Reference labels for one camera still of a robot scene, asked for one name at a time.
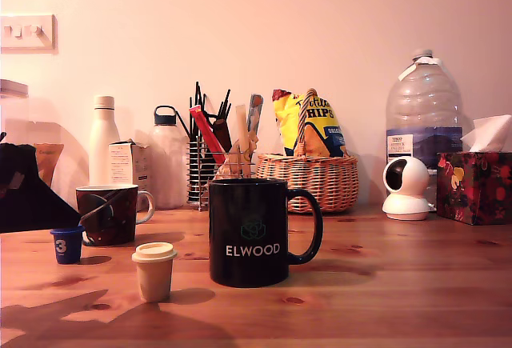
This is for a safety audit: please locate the clear bottle with dark cap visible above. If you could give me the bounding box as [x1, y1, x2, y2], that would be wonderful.
[148, 105, 191, 210]

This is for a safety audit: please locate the small white round camera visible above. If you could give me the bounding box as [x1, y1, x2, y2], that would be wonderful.
[382, 156, 432, 222]

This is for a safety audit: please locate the white tissue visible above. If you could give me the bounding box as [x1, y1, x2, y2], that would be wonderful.
[459, 114, 512, 154]

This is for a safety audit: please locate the yellow tortilla chips bag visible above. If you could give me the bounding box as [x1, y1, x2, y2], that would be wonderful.
[272, 88, 347, 158]

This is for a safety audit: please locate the red sachet stick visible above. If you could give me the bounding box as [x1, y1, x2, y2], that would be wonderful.
[189, 106, 227, 165]

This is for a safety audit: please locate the black straw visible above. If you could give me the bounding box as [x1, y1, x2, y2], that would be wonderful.
[218, 89, 232, 121]
[194, 81, 202, 141]
[175, 108, 192, 140]

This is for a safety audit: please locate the brown sachet stick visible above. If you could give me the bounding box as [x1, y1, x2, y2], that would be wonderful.
[211, 118, 234, 154]

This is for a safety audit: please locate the cream sachet stick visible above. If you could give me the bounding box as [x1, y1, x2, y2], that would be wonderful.
[234, 103, 252, 154]

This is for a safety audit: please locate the white metal bottle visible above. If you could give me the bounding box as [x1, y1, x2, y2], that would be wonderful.
[88, 95, 122, 187]

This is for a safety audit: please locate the cream coffee capsule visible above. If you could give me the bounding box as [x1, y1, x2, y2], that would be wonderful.
[131, 242, 178, 303]

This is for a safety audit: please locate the wicker basket with handle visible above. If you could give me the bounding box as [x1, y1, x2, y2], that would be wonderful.
[255, 87, 360, 214]

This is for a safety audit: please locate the white wall switch plate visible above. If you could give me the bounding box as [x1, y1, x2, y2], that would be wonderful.
[0, 14, 59, 55]

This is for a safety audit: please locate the dark patterned mug white handle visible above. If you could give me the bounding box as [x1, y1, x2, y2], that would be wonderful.
[75, 183, 156, 247]

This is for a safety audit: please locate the black mug with white lettering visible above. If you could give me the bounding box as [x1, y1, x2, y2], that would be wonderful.
[208, 178, 324, 288]

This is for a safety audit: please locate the orange paper packet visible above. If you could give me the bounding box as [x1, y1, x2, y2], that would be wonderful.
[34, 142, 65, 188]

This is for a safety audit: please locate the white printed carton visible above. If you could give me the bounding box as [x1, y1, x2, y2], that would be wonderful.
[108, 138, 153, 213]

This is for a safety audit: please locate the large clear water bottle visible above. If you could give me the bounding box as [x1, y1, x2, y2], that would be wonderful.
[385, 48, 464, 201]

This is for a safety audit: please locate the wire capsule rack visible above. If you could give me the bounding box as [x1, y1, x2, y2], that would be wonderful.
[186, 139, 257, 212]

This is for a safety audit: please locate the blue coffee capsule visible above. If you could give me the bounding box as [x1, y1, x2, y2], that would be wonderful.
[50, 225, 86, 265]

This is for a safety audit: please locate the white wall shelf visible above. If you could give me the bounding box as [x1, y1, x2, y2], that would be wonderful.
[0, 78, 30, 100]

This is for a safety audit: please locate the blue and orange sachet stick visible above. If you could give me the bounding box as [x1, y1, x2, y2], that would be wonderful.
[246, 93, 265, 134]

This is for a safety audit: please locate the red floral tissue box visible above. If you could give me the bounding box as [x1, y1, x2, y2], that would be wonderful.
[435, 151, 512, 226]

